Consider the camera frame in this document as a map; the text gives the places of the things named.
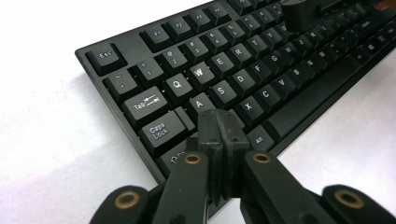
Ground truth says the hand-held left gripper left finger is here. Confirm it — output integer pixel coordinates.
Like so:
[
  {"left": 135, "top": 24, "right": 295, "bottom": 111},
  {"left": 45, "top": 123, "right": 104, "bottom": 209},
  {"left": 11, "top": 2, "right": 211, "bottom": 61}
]
[{"left": 197, "top": 108, "right": 224, "bottom": 206}]

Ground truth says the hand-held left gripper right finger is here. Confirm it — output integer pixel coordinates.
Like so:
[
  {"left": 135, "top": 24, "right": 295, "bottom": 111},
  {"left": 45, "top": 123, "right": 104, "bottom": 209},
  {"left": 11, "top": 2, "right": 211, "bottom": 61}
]
[{"left": 220, "top": 109, "right": 250, "bottom": 201}]

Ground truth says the black computer keyboard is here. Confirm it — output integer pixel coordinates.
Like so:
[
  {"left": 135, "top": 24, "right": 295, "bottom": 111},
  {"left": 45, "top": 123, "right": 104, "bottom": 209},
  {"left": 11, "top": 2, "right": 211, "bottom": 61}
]
[{"left": 74, "top": 0, "right": 396, "bottom": 219}]

